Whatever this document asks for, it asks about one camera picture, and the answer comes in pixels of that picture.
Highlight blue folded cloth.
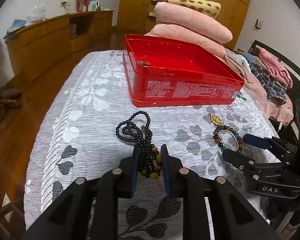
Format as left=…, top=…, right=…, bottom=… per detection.
left=6, top=19, right=26, bottom=34

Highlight red metal tin box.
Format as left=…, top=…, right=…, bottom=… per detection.
left=123, top=34, right=244, bottom=107

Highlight dark wooden headboard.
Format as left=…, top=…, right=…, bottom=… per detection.
left=241, top=40, right=300, bottom=141

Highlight lower pink folded quilt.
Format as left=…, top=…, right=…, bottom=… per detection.
left=146, top=23, right=225, bottom=58

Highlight wooden sideboard cabinet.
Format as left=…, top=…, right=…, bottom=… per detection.
left=5, top=10, right=113, bottom=81

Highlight pink folded clothes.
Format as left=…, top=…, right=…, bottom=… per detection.
left=258, top=48, right=293, bottom=89

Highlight gold filigree ball pendant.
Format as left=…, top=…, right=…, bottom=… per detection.
left=208, top=113, right=223, bottom=126

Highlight pink folded quilt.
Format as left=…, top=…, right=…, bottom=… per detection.
left=146, top=23, right=225, bottom=58
left=154, top=2, right=233, bottom=44

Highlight silver bangle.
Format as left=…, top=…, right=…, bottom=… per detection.
left=218, top=129, right=239, bottom=152

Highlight white plastic bag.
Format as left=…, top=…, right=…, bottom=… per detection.
left=25, top=4, right=45, bottom=25

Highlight black bead necklace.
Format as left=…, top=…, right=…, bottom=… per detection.
left=115, top=110, right=164, bottom=180

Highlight multicolour agate bead bracelet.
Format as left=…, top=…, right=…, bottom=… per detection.
left=212, top=125, right=244, bottom=153

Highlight wall light switch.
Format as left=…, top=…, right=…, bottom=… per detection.
left=255, top=19, right=263, bottom=30

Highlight white floral bedspread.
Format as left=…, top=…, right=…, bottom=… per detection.
left=24, top=50, right=276, bottom=228

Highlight red photo frame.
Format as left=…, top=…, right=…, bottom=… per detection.
left=76, top=0, right=88, bottom=12

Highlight white electric kettle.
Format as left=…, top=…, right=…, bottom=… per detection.
left=89, top=0, right=100, bottom=11

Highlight yellow brown spotted blanket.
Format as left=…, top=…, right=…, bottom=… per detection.
left=154, top=0, right=222, bottom=19

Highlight plaid folded shirt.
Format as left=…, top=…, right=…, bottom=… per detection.
left=249, top=62, right=287, bottom=105

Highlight pink bed sheet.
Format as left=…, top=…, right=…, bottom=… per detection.
left=222, top=49, right=294, bottom=126

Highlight upper pink folded quilt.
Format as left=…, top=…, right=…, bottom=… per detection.
left=154, top=2, right=233, bottom=44

